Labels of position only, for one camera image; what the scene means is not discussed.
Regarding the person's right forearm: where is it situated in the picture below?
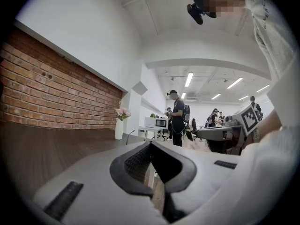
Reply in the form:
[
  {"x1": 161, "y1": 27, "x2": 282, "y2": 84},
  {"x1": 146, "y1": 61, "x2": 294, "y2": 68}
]
[{"x1": 243, "y1": 108, "x2": 283, "y2": 150}]

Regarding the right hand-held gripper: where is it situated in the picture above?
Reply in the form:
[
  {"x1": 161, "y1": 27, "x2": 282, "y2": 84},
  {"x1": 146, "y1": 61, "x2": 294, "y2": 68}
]
[{"x1": 197, "y1": 103, "x2": 263, "y2": 156}]

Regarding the black backpack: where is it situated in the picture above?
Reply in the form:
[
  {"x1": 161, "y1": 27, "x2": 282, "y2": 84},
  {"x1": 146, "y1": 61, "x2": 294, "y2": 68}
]
[{"x1": 183, "y1": 104, "x2": 191, "y2": 124}]

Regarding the white ribbed vase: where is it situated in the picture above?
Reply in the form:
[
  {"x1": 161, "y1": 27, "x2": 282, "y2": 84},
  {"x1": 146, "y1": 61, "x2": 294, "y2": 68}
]
[{"x1": 114, "y1": 118, "x2": 124, "y2": 141}]

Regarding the white microwave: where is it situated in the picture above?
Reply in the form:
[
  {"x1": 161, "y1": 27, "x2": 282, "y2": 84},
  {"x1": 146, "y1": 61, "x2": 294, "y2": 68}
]
[{"x1": 143, "y1": 116, "x2": 168, "y2": 129}]

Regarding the white side table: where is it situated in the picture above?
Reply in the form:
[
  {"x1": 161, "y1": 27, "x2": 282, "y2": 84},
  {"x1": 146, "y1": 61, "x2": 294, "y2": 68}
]
[{"x1": 137, "y1": 126, "x2": 165, "y2": 142}]

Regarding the group of ceiling strip lights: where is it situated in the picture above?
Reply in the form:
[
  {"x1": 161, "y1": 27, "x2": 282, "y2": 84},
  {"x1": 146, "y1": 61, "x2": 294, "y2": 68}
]
[{"x1": 180, "y1": 72, "x2": 270, "y2": 101}]

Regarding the pink flower bouquet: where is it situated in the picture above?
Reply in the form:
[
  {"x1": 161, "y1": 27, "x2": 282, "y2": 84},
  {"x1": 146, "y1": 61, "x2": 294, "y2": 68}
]
[{"x1": 115, "y1": 107, "x2": 132, "y2": 122}]

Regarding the black head-mounted camera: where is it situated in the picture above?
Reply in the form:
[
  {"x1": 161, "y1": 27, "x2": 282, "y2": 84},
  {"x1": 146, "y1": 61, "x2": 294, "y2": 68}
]
[{"x1": 186, "y1": 3, "x2": 206, "y2": 26}]

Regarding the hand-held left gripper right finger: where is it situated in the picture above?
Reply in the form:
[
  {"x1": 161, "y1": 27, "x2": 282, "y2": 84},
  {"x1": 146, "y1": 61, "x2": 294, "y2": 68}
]
[{"x1": 151, "y1": 141, "x2": 242, "y2": 224}]

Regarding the black cable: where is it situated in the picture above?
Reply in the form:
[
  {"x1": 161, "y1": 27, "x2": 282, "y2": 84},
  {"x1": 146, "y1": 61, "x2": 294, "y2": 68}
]
[{"x1": 126, "y1": 129, "x2": 136, "y2": 146}]

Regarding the person's white shirt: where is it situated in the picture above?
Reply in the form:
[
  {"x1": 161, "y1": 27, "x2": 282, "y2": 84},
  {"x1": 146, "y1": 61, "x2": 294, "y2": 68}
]
[{"x1": 243, "y1": 0, "x2": 300, "y2": 127}]

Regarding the grey square wall panel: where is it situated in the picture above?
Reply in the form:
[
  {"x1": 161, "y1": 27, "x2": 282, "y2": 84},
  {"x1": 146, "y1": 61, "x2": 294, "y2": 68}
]
[{"x1": 131, "y1": 81, "x2": 149, "y2": 96}]

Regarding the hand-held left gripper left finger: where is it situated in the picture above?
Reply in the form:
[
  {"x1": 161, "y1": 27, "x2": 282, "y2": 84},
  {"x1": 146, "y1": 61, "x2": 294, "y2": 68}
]
[{"x1": 32, "y1": 141, "x2": 165, "y2": 225}]

